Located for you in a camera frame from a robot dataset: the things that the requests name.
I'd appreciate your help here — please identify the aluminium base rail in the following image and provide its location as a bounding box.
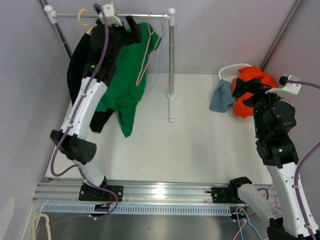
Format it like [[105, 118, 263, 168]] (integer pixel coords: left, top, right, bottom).
[[31, 177, 286, 205]]

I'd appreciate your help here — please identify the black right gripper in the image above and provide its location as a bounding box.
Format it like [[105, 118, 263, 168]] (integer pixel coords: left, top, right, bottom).
[[232, 78, 288, 137]]

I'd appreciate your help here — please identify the orange t shirt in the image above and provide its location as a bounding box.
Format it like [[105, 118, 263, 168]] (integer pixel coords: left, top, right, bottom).
[[231, 66, 278, 119]]

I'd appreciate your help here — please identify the metal clothes rack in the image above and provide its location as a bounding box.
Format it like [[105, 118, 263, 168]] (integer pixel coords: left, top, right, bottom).
[[41, 0, 177, 123]]

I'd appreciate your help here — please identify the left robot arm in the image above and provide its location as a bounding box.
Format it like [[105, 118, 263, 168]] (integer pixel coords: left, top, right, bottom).
[[50, 15, 142, 201]]

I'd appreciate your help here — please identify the blue wire hanger on floor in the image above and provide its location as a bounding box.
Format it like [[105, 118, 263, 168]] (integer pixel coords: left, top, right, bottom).
[[232, 207, 264, 240]]

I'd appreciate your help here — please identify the beige hanger on floor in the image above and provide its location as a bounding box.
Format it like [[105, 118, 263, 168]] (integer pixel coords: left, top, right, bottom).
[[31, 213, 53, 240]]

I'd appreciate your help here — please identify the white slotted cable duct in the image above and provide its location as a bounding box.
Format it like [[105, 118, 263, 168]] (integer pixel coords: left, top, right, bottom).
[[42, 203, 232, 217]]

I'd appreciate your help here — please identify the grey-blue t shirt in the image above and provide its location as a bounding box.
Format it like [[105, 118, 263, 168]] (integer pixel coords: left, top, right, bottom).
[[209, 79, 236, 113]]

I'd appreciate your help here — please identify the pink wire hanger on floor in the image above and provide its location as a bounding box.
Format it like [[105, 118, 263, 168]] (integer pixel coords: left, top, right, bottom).
[[232, 183, 281, 240]]

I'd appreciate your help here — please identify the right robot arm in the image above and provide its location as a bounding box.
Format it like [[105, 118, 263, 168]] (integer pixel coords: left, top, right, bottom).
[[227, 75, 320, 240]]

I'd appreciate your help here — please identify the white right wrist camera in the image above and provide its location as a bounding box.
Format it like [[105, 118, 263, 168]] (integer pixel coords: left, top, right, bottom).
[[265, 74, 301, 98]]

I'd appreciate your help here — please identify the white perforated plastic basket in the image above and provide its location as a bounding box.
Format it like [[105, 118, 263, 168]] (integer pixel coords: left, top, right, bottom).
[[218, 63, 251, 83]]

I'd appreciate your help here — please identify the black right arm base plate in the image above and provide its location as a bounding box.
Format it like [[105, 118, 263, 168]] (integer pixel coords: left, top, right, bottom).
[[206, 187, 243, 204]]

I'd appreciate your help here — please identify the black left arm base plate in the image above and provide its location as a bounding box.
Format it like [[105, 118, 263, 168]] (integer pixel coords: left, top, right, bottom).
[[78, 179, 124, 202]]

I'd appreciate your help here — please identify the pink wire hanger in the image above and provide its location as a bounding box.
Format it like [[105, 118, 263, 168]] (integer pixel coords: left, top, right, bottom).
[[135, 12, 160, 87], [232, 183, 281, 240]]

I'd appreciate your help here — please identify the black t shirt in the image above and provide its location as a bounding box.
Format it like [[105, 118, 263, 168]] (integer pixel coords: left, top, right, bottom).
[[67, 33, 115, 133]]

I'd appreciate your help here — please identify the light blue wire hanger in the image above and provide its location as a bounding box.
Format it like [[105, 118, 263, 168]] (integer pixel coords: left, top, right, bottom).
[[147, 10, 178, 89]]

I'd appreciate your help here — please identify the green t shirt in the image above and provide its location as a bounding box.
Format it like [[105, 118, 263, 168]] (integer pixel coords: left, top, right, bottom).
[[96, 22, 155, 138]]

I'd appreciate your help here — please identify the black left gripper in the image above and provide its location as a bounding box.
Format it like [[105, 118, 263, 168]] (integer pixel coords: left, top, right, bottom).
[[105, 16, 141, 63]]

